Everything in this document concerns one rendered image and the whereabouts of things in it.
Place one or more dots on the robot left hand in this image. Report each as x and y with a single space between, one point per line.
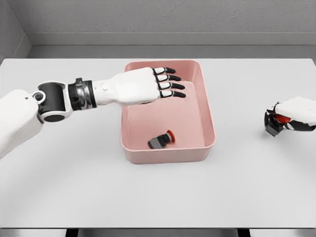
137 85

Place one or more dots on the pink plastic basket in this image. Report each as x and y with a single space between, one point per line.
170 138

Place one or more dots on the red-button industrial switch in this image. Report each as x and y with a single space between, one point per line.
160 140
277 123

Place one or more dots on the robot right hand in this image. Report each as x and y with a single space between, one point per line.
296 108

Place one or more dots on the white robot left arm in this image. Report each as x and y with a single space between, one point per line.
49 98

